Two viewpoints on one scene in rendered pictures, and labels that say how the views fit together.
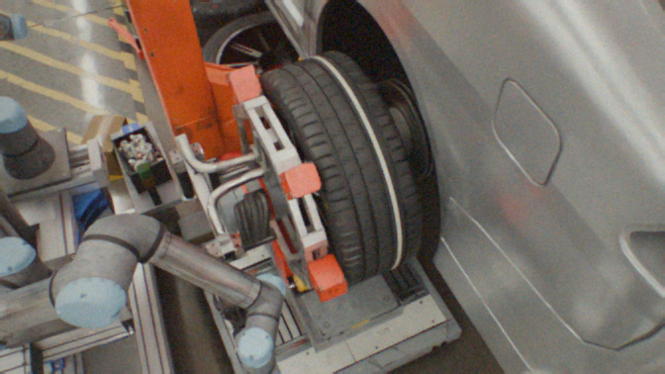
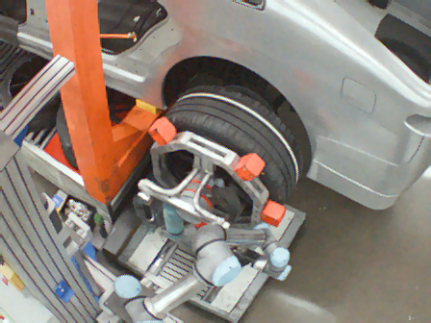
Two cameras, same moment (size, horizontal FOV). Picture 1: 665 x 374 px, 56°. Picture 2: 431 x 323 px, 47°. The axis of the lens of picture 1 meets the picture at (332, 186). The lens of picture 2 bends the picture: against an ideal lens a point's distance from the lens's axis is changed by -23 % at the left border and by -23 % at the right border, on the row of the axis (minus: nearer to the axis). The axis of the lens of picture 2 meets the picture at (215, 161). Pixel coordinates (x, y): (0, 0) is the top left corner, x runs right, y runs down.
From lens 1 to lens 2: 1.34 m
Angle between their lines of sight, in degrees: 21
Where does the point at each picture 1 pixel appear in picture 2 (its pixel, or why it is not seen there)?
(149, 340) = not seen: hidden behind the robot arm
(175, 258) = (232, 236)
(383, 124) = (267, 114)
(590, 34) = (370, 57)
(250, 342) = (279, 255)
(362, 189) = (277, 154)
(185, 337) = not seen: hidden behind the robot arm
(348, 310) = not seen: hidden behind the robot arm
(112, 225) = (209, 234)
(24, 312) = (181, 297)
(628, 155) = (399, 94)
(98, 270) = (225, 255)
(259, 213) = (232, 197)
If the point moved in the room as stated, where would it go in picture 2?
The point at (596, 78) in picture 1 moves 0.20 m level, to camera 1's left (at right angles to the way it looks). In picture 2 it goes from (380, 71) to (352, 90)
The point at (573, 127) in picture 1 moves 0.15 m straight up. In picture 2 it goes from (379, 89) to (384, 65)
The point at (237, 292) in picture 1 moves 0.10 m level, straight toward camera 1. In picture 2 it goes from (258, 238) to (279, 250)
